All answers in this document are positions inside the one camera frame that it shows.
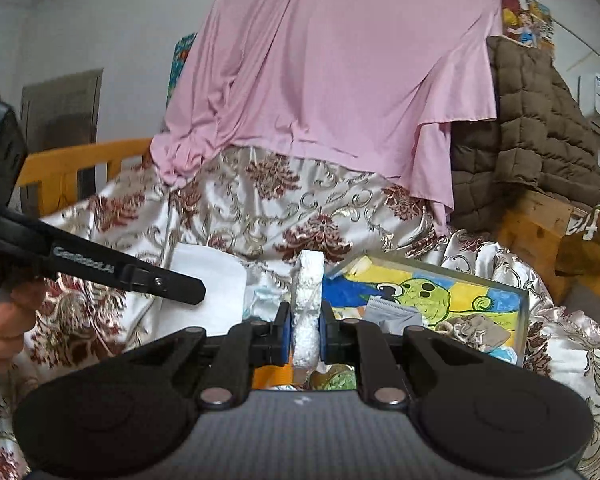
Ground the blue face mask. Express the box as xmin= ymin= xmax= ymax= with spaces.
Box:
xmin=245 ymin=282 xmax=293 ymax=321

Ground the white cloth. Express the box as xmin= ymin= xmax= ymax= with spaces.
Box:
xmin=167 ymin=242 xmax=246 ymax=333

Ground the brown plush cloth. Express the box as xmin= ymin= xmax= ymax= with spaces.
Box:
xmin=555 ymin=230 xmax=600 ymax=278

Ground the floral satin blanket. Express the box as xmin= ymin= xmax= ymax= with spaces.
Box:
xmin=0 ymin=145 xmax=600 ymax=480

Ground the wooden bed frame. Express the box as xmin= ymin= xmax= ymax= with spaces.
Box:
xmin=15 ymin=137 xmax=600 ymax=306

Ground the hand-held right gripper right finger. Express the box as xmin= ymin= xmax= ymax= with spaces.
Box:
xmin=320 ymin=304 xmax=471 ymax=409

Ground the blue patterned wall poster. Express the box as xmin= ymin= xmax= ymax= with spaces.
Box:
xmin=167 ymin=32 xmax=198 ymax=108

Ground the colourful wall poster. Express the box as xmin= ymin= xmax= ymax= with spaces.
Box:
xmin=497 ymin=0 xmax=556 ymax=51

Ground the cartoon printed box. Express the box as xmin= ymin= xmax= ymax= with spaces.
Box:
xmin=252 ymin=254 xmax=531 ymax=392

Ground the pink cloth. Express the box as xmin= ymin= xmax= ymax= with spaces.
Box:
xmin=150 ymin=0 xmax=503 ymax=238

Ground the person's left hand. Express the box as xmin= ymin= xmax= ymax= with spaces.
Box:
xmin=0 ymin=280 xmax=47 ymax=374

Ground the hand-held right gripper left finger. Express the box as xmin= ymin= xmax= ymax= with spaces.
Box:
xmin=145 ymin=303 xmax=292 ymax=411

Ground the beige sock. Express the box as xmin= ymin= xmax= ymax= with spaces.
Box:
xmin=437 ymin=315 xmax=511 ymax=351

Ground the brown quilted jacket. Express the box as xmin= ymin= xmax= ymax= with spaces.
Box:
xmin=450 ymin=35 xmax=600 ymax=233

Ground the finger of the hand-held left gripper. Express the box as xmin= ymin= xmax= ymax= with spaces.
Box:
xmin=120 ymin=264 xmax=207 ymax=306

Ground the grey door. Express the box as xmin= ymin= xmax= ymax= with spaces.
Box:
xmin=20 ymin=67 xmax=103 ymax=156

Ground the grey face mask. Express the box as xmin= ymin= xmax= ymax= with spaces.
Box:
xmin=362 ymin=295 xmax=426 ymax=331

